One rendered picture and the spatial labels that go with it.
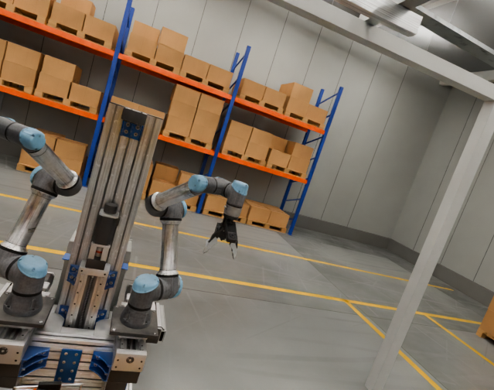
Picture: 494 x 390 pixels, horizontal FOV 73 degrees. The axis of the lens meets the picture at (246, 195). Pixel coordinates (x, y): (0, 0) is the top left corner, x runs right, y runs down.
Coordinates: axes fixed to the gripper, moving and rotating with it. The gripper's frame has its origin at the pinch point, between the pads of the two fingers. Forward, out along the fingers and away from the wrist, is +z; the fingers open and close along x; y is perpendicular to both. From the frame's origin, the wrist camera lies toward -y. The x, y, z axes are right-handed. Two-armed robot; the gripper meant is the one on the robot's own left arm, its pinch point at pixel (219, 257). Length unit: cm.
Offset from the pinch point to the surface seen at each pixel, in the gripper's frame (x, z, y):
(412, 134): -811, -256, 808
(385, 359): -239, 111, 97
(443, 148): -894, -237, 742
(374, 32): -103, -166, 108
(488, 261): -894, 45, 464
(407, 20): -98, -163, 66
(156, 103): 17, -77, 808
